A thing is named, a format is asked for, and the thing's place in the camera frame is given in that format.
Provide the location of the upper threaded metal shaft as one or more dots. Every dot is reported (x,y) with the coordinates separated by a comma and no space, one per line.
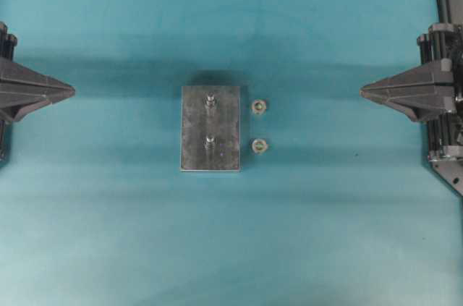
(210,100)

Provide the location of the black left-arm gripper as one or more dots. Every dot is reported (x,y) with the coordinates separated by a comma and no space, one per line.
(26,91)

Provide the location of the lower threaded metal shaft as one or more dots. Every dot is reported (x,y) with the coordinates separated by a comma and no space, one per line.
(210,142)

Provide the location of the threaded metal shaft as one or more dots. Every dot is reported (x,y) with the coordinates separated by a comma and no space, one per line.
(210,142)
(210,100)

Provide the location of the grey metal base plate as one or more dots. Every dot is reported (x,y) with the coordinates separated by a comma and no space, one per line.
(221,121)

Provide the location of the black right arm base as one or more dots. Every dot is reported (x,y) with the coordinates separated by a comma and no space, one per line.
(448,167)

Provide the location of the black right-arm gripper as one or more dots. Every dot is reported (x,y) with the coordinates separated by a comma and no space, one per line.
(415,92)

